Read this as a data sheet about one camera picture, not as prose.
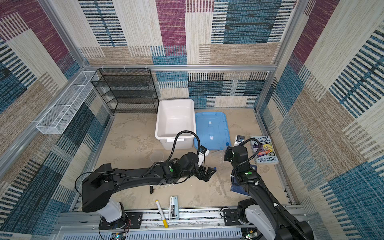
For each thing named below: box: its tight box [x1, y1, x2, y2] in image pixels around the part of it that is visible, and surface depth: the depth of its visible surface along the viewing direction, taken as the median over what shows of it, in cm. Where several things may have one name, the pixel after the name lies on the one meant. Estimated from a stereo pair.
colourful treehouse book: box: [249, 135, 279, 165], surface depth 95 cm
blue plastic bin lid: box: [194, 112, 231, 151], surface depth 111 cm
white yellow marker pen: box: [155, 199, 169, 229], surface depth 75 cm
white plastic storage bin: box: [155, 98, 196, 150], surface depth 110 cm
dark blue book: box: [230, 183, 251, 197], surface depth 83 cm
